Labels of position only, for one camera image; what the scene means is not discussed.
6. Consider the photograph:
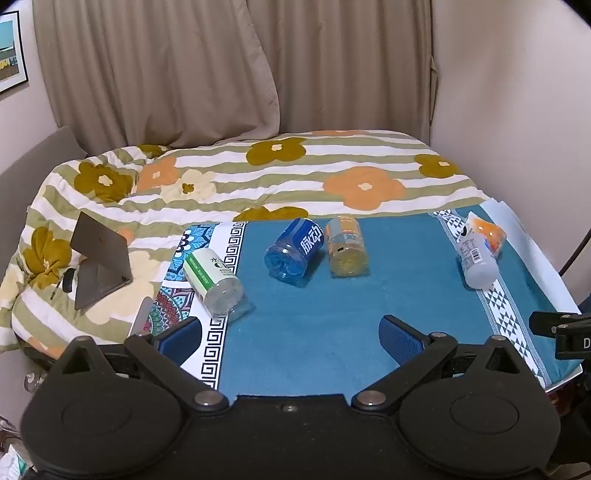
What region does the clear bottle with green label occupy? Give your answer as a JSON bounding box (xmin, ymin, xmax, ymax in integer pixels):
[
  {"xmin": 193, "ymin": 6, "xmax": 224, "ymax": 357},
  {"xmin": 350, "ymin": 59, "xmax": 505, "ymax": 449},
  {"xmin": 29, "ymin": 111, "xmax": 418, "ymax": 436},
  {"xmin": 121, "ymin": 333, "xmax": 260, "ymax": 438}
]
[{"xmin": 183, "ymin": 248, "xmax": 256, "ymax": 322}]

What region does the grey laptop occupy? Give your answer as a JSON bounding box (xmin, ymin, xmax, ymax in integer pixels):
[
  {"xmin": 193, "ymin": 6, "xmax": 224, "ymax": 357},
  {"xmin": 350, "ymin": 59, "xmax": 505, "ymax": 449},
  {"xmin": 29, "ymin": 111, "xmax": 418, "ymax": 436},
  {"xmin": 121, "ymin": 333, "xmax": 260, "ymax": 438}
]
[{"xmin": 69, "ymin": 211, "xmax": 134, "ymax": 311}]

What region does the grey sofa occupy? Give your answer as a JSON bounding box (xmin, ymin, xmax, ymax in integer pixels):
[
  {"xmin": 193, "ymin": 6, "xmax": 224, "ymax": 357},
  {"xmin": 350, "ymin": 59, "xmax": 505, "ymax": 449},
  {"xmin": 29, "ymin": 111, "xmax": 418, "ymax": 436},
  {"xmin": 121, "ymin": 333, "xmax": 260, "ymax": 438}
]
[{"xmin": 0, "ymin": 126, "xmax": 88, "ymax": 278}]

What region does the blue plastic bottle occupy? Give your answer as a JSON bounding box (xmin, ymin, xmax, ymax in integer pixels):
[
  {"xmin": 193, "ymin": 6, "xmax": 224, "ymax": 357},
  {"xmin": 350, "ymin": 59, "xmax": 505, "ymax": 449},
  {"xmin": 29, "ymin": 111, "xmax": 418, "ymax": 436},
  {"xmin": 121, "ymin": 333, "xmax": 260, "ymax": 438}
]
[{"xmin": 264, "ymin": 217, "xmax": 324, "ymax": 288}]

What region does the beige curtain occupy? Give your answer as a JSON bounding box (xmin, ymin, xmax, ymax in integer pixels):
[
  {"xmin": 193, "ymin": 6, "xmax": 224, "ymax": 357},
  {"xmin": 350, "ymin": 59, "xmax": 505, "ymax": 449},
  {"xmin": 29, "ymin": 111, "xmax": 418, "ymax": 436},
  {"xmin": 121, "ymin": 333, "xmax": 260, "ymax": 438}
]
[{"xmin": 33, "ymin": 0, "xmax": 437, "ymax": 155}]

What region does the small grey flat device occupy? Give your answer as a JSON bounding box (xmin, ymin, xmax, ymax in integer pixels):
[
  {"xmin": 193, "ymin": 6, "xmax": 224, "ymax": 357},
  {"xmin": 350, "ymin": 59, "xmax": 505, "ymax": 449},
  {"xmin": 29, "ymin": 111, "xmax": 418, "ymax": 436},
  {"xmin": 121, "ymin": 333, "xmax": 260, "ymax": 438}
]
[{"xmin": 129, "ymin": 296, "xmax": 153, "ymax": 336}]

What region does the blue patterned table cloth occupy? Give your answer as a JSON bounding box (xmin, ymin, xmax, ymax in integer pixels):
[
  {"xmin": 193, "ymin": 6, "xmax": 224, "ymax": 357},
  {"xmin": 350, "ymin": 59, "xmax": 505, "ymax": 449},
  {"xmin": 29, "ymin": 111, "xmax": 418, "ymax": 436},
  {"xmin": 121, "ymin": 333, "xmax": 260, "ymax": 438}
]
[{"xmin": 158, "ymin": 200, "xmax": 583, "ymax": 397}]

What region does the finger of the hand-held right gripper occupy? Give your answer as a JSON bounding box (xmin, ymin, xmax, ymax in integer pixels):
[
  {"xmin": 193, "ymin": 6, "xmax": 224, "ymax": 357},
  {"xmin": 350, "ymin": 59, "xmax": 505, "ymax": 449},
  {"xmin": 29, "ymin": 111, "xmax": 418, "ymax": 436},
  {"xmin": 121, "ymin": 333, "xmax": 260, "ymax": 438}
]
[{"xmin": 529, "ymin": 311, "xmax": 591, "ymax": 339}]

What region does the white bottle with orange label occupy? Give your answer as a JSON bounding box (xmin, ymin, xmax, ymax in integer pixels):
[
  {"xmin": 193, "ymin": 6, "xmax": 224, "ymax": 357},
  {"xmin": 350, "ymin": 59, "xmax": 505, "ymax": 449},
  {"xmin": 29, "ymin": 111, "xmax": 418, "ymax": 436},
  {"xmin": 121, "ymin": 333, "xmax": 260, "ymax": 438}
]
[{"xmin": 456, "ymin": 211, "xmax": 508, "ymax": 289}]

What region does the floral striped blanket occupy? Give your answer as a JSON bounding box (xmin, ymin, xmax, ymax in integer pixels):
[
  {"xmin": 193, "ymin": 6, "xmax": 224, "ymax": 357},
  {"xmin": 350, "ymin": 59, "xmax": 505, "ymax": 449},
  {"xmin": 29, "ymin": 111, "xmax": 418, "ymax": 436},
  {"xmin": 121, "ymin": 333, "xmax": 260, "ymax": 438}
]
[{"xmin": 0, "ymin": 129, "xmax": 492, "ymax": 361}]

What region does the framed wall picture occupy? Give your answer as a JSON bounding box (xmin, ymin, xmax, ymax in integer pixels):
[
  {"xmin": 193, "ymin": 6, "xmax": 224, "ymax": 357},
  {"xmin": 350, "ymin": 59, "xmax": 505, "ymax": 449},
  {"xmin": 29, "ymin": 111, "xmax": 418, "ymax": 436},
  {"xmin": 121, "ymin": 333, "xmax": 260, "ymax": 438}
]
[{"xmin": 0, "ymin": 10, "xmax": 30, "ymax": 96}]

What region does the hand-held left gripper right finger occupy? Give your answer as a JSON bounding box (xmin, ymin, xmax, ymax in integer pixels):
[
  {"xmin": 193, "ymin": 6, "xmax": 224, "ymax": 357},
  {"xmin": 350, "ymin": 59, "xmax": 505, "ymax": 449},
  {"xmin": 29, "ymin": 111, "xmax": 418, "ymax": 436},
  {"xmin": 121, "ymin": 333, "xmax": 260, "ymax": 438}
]
[{"xmin": 352, "ymin": 315, "xmax": 525, "ymax": 412}]

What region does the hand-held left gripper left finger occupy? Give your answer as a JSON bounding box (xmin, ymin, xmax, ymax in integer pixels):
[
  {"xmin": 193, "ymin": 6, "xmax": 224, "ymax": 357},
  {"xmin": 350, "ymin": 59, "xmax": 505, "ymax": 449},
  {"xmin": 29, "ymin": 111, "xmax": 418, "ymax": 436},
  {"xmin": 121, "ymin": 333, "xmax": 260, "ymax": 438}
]
[{"xmin": 58, "ymin": 317, "xmax": 230, "ymax": 411}]

